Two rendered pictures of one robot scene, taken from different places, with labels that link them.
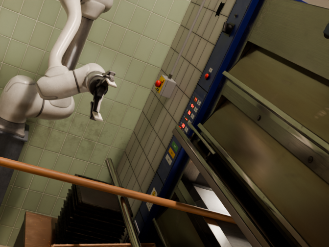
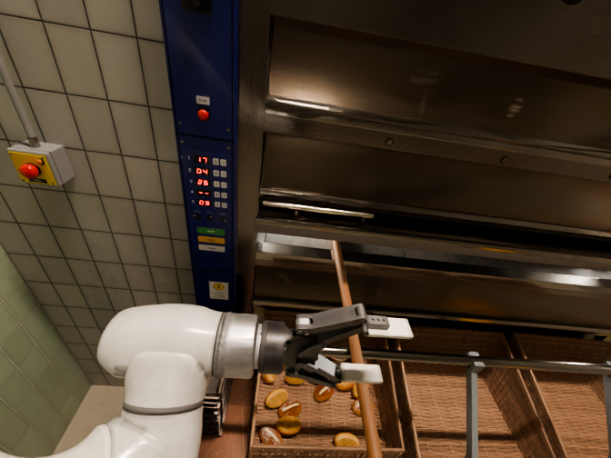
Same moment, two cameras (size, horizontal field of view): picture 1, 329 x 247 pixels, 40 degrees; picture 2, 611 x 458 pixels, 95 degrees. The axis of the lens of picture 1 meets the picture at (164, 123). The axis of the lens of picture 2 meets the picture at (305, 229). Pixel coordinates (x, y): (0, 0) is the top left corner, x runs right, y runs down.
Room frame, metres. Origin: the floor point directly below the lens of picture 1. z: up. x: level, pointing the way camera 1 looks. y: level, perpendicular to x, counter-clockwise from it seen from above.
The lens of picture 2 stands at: (1.68, 0.52, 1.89)
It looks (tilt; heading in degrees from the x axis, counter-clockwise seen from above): 36 degrees down; 285
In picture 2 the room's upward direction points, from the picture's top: 11 degrees clockwise
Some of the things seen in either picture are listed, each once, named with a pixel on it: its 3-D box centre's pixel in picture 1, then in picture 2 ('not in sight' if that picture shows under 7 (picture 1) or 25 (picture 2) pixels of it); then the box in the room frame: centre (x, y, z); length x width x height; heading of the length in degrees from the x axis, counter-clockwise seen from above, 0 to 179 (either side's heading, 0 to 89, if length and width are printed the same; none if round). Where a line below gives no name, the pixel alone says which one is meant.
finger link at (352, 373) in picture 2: (97, 116); (361, 373); (1.61, 0.24, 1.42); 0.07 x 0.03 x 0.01; 23
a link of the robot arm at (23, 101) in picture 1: (19, 97); not in sight; (2.19, 0.72, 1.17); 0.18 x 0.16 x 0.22; 137
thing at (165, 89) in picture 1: (165, 86); (42, 164); (2.58, 0.08, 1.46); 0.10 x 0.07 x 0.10; 23
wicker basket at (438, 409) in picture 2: not in sight; (459, 394); (1.09, -0.29, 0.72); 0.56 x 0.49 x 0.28; 23
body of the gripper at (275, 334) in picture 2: (99, 88); (289, 347); (1.73, 0.29, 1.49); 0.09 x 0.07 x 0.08; 23
